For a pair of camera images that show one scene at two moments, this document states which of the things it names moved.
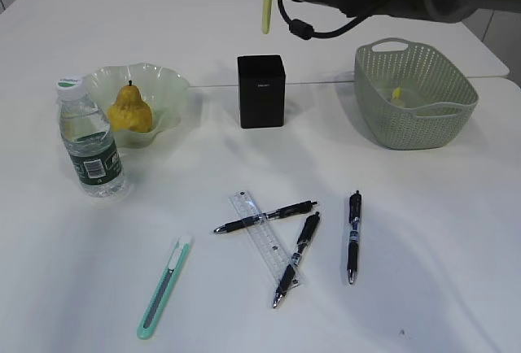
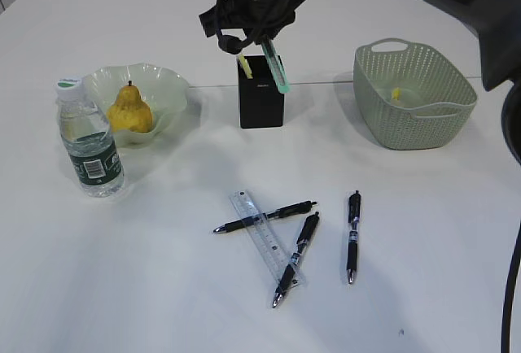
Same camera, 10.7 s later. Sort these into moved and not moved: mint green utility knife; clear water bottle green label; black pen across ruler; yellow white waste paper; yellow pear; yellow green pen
Moved: mint green utility knife; yellow green pen
Not moved: black pen across ruler; clear water bottle green label; yellow pear; yellow white waste paper
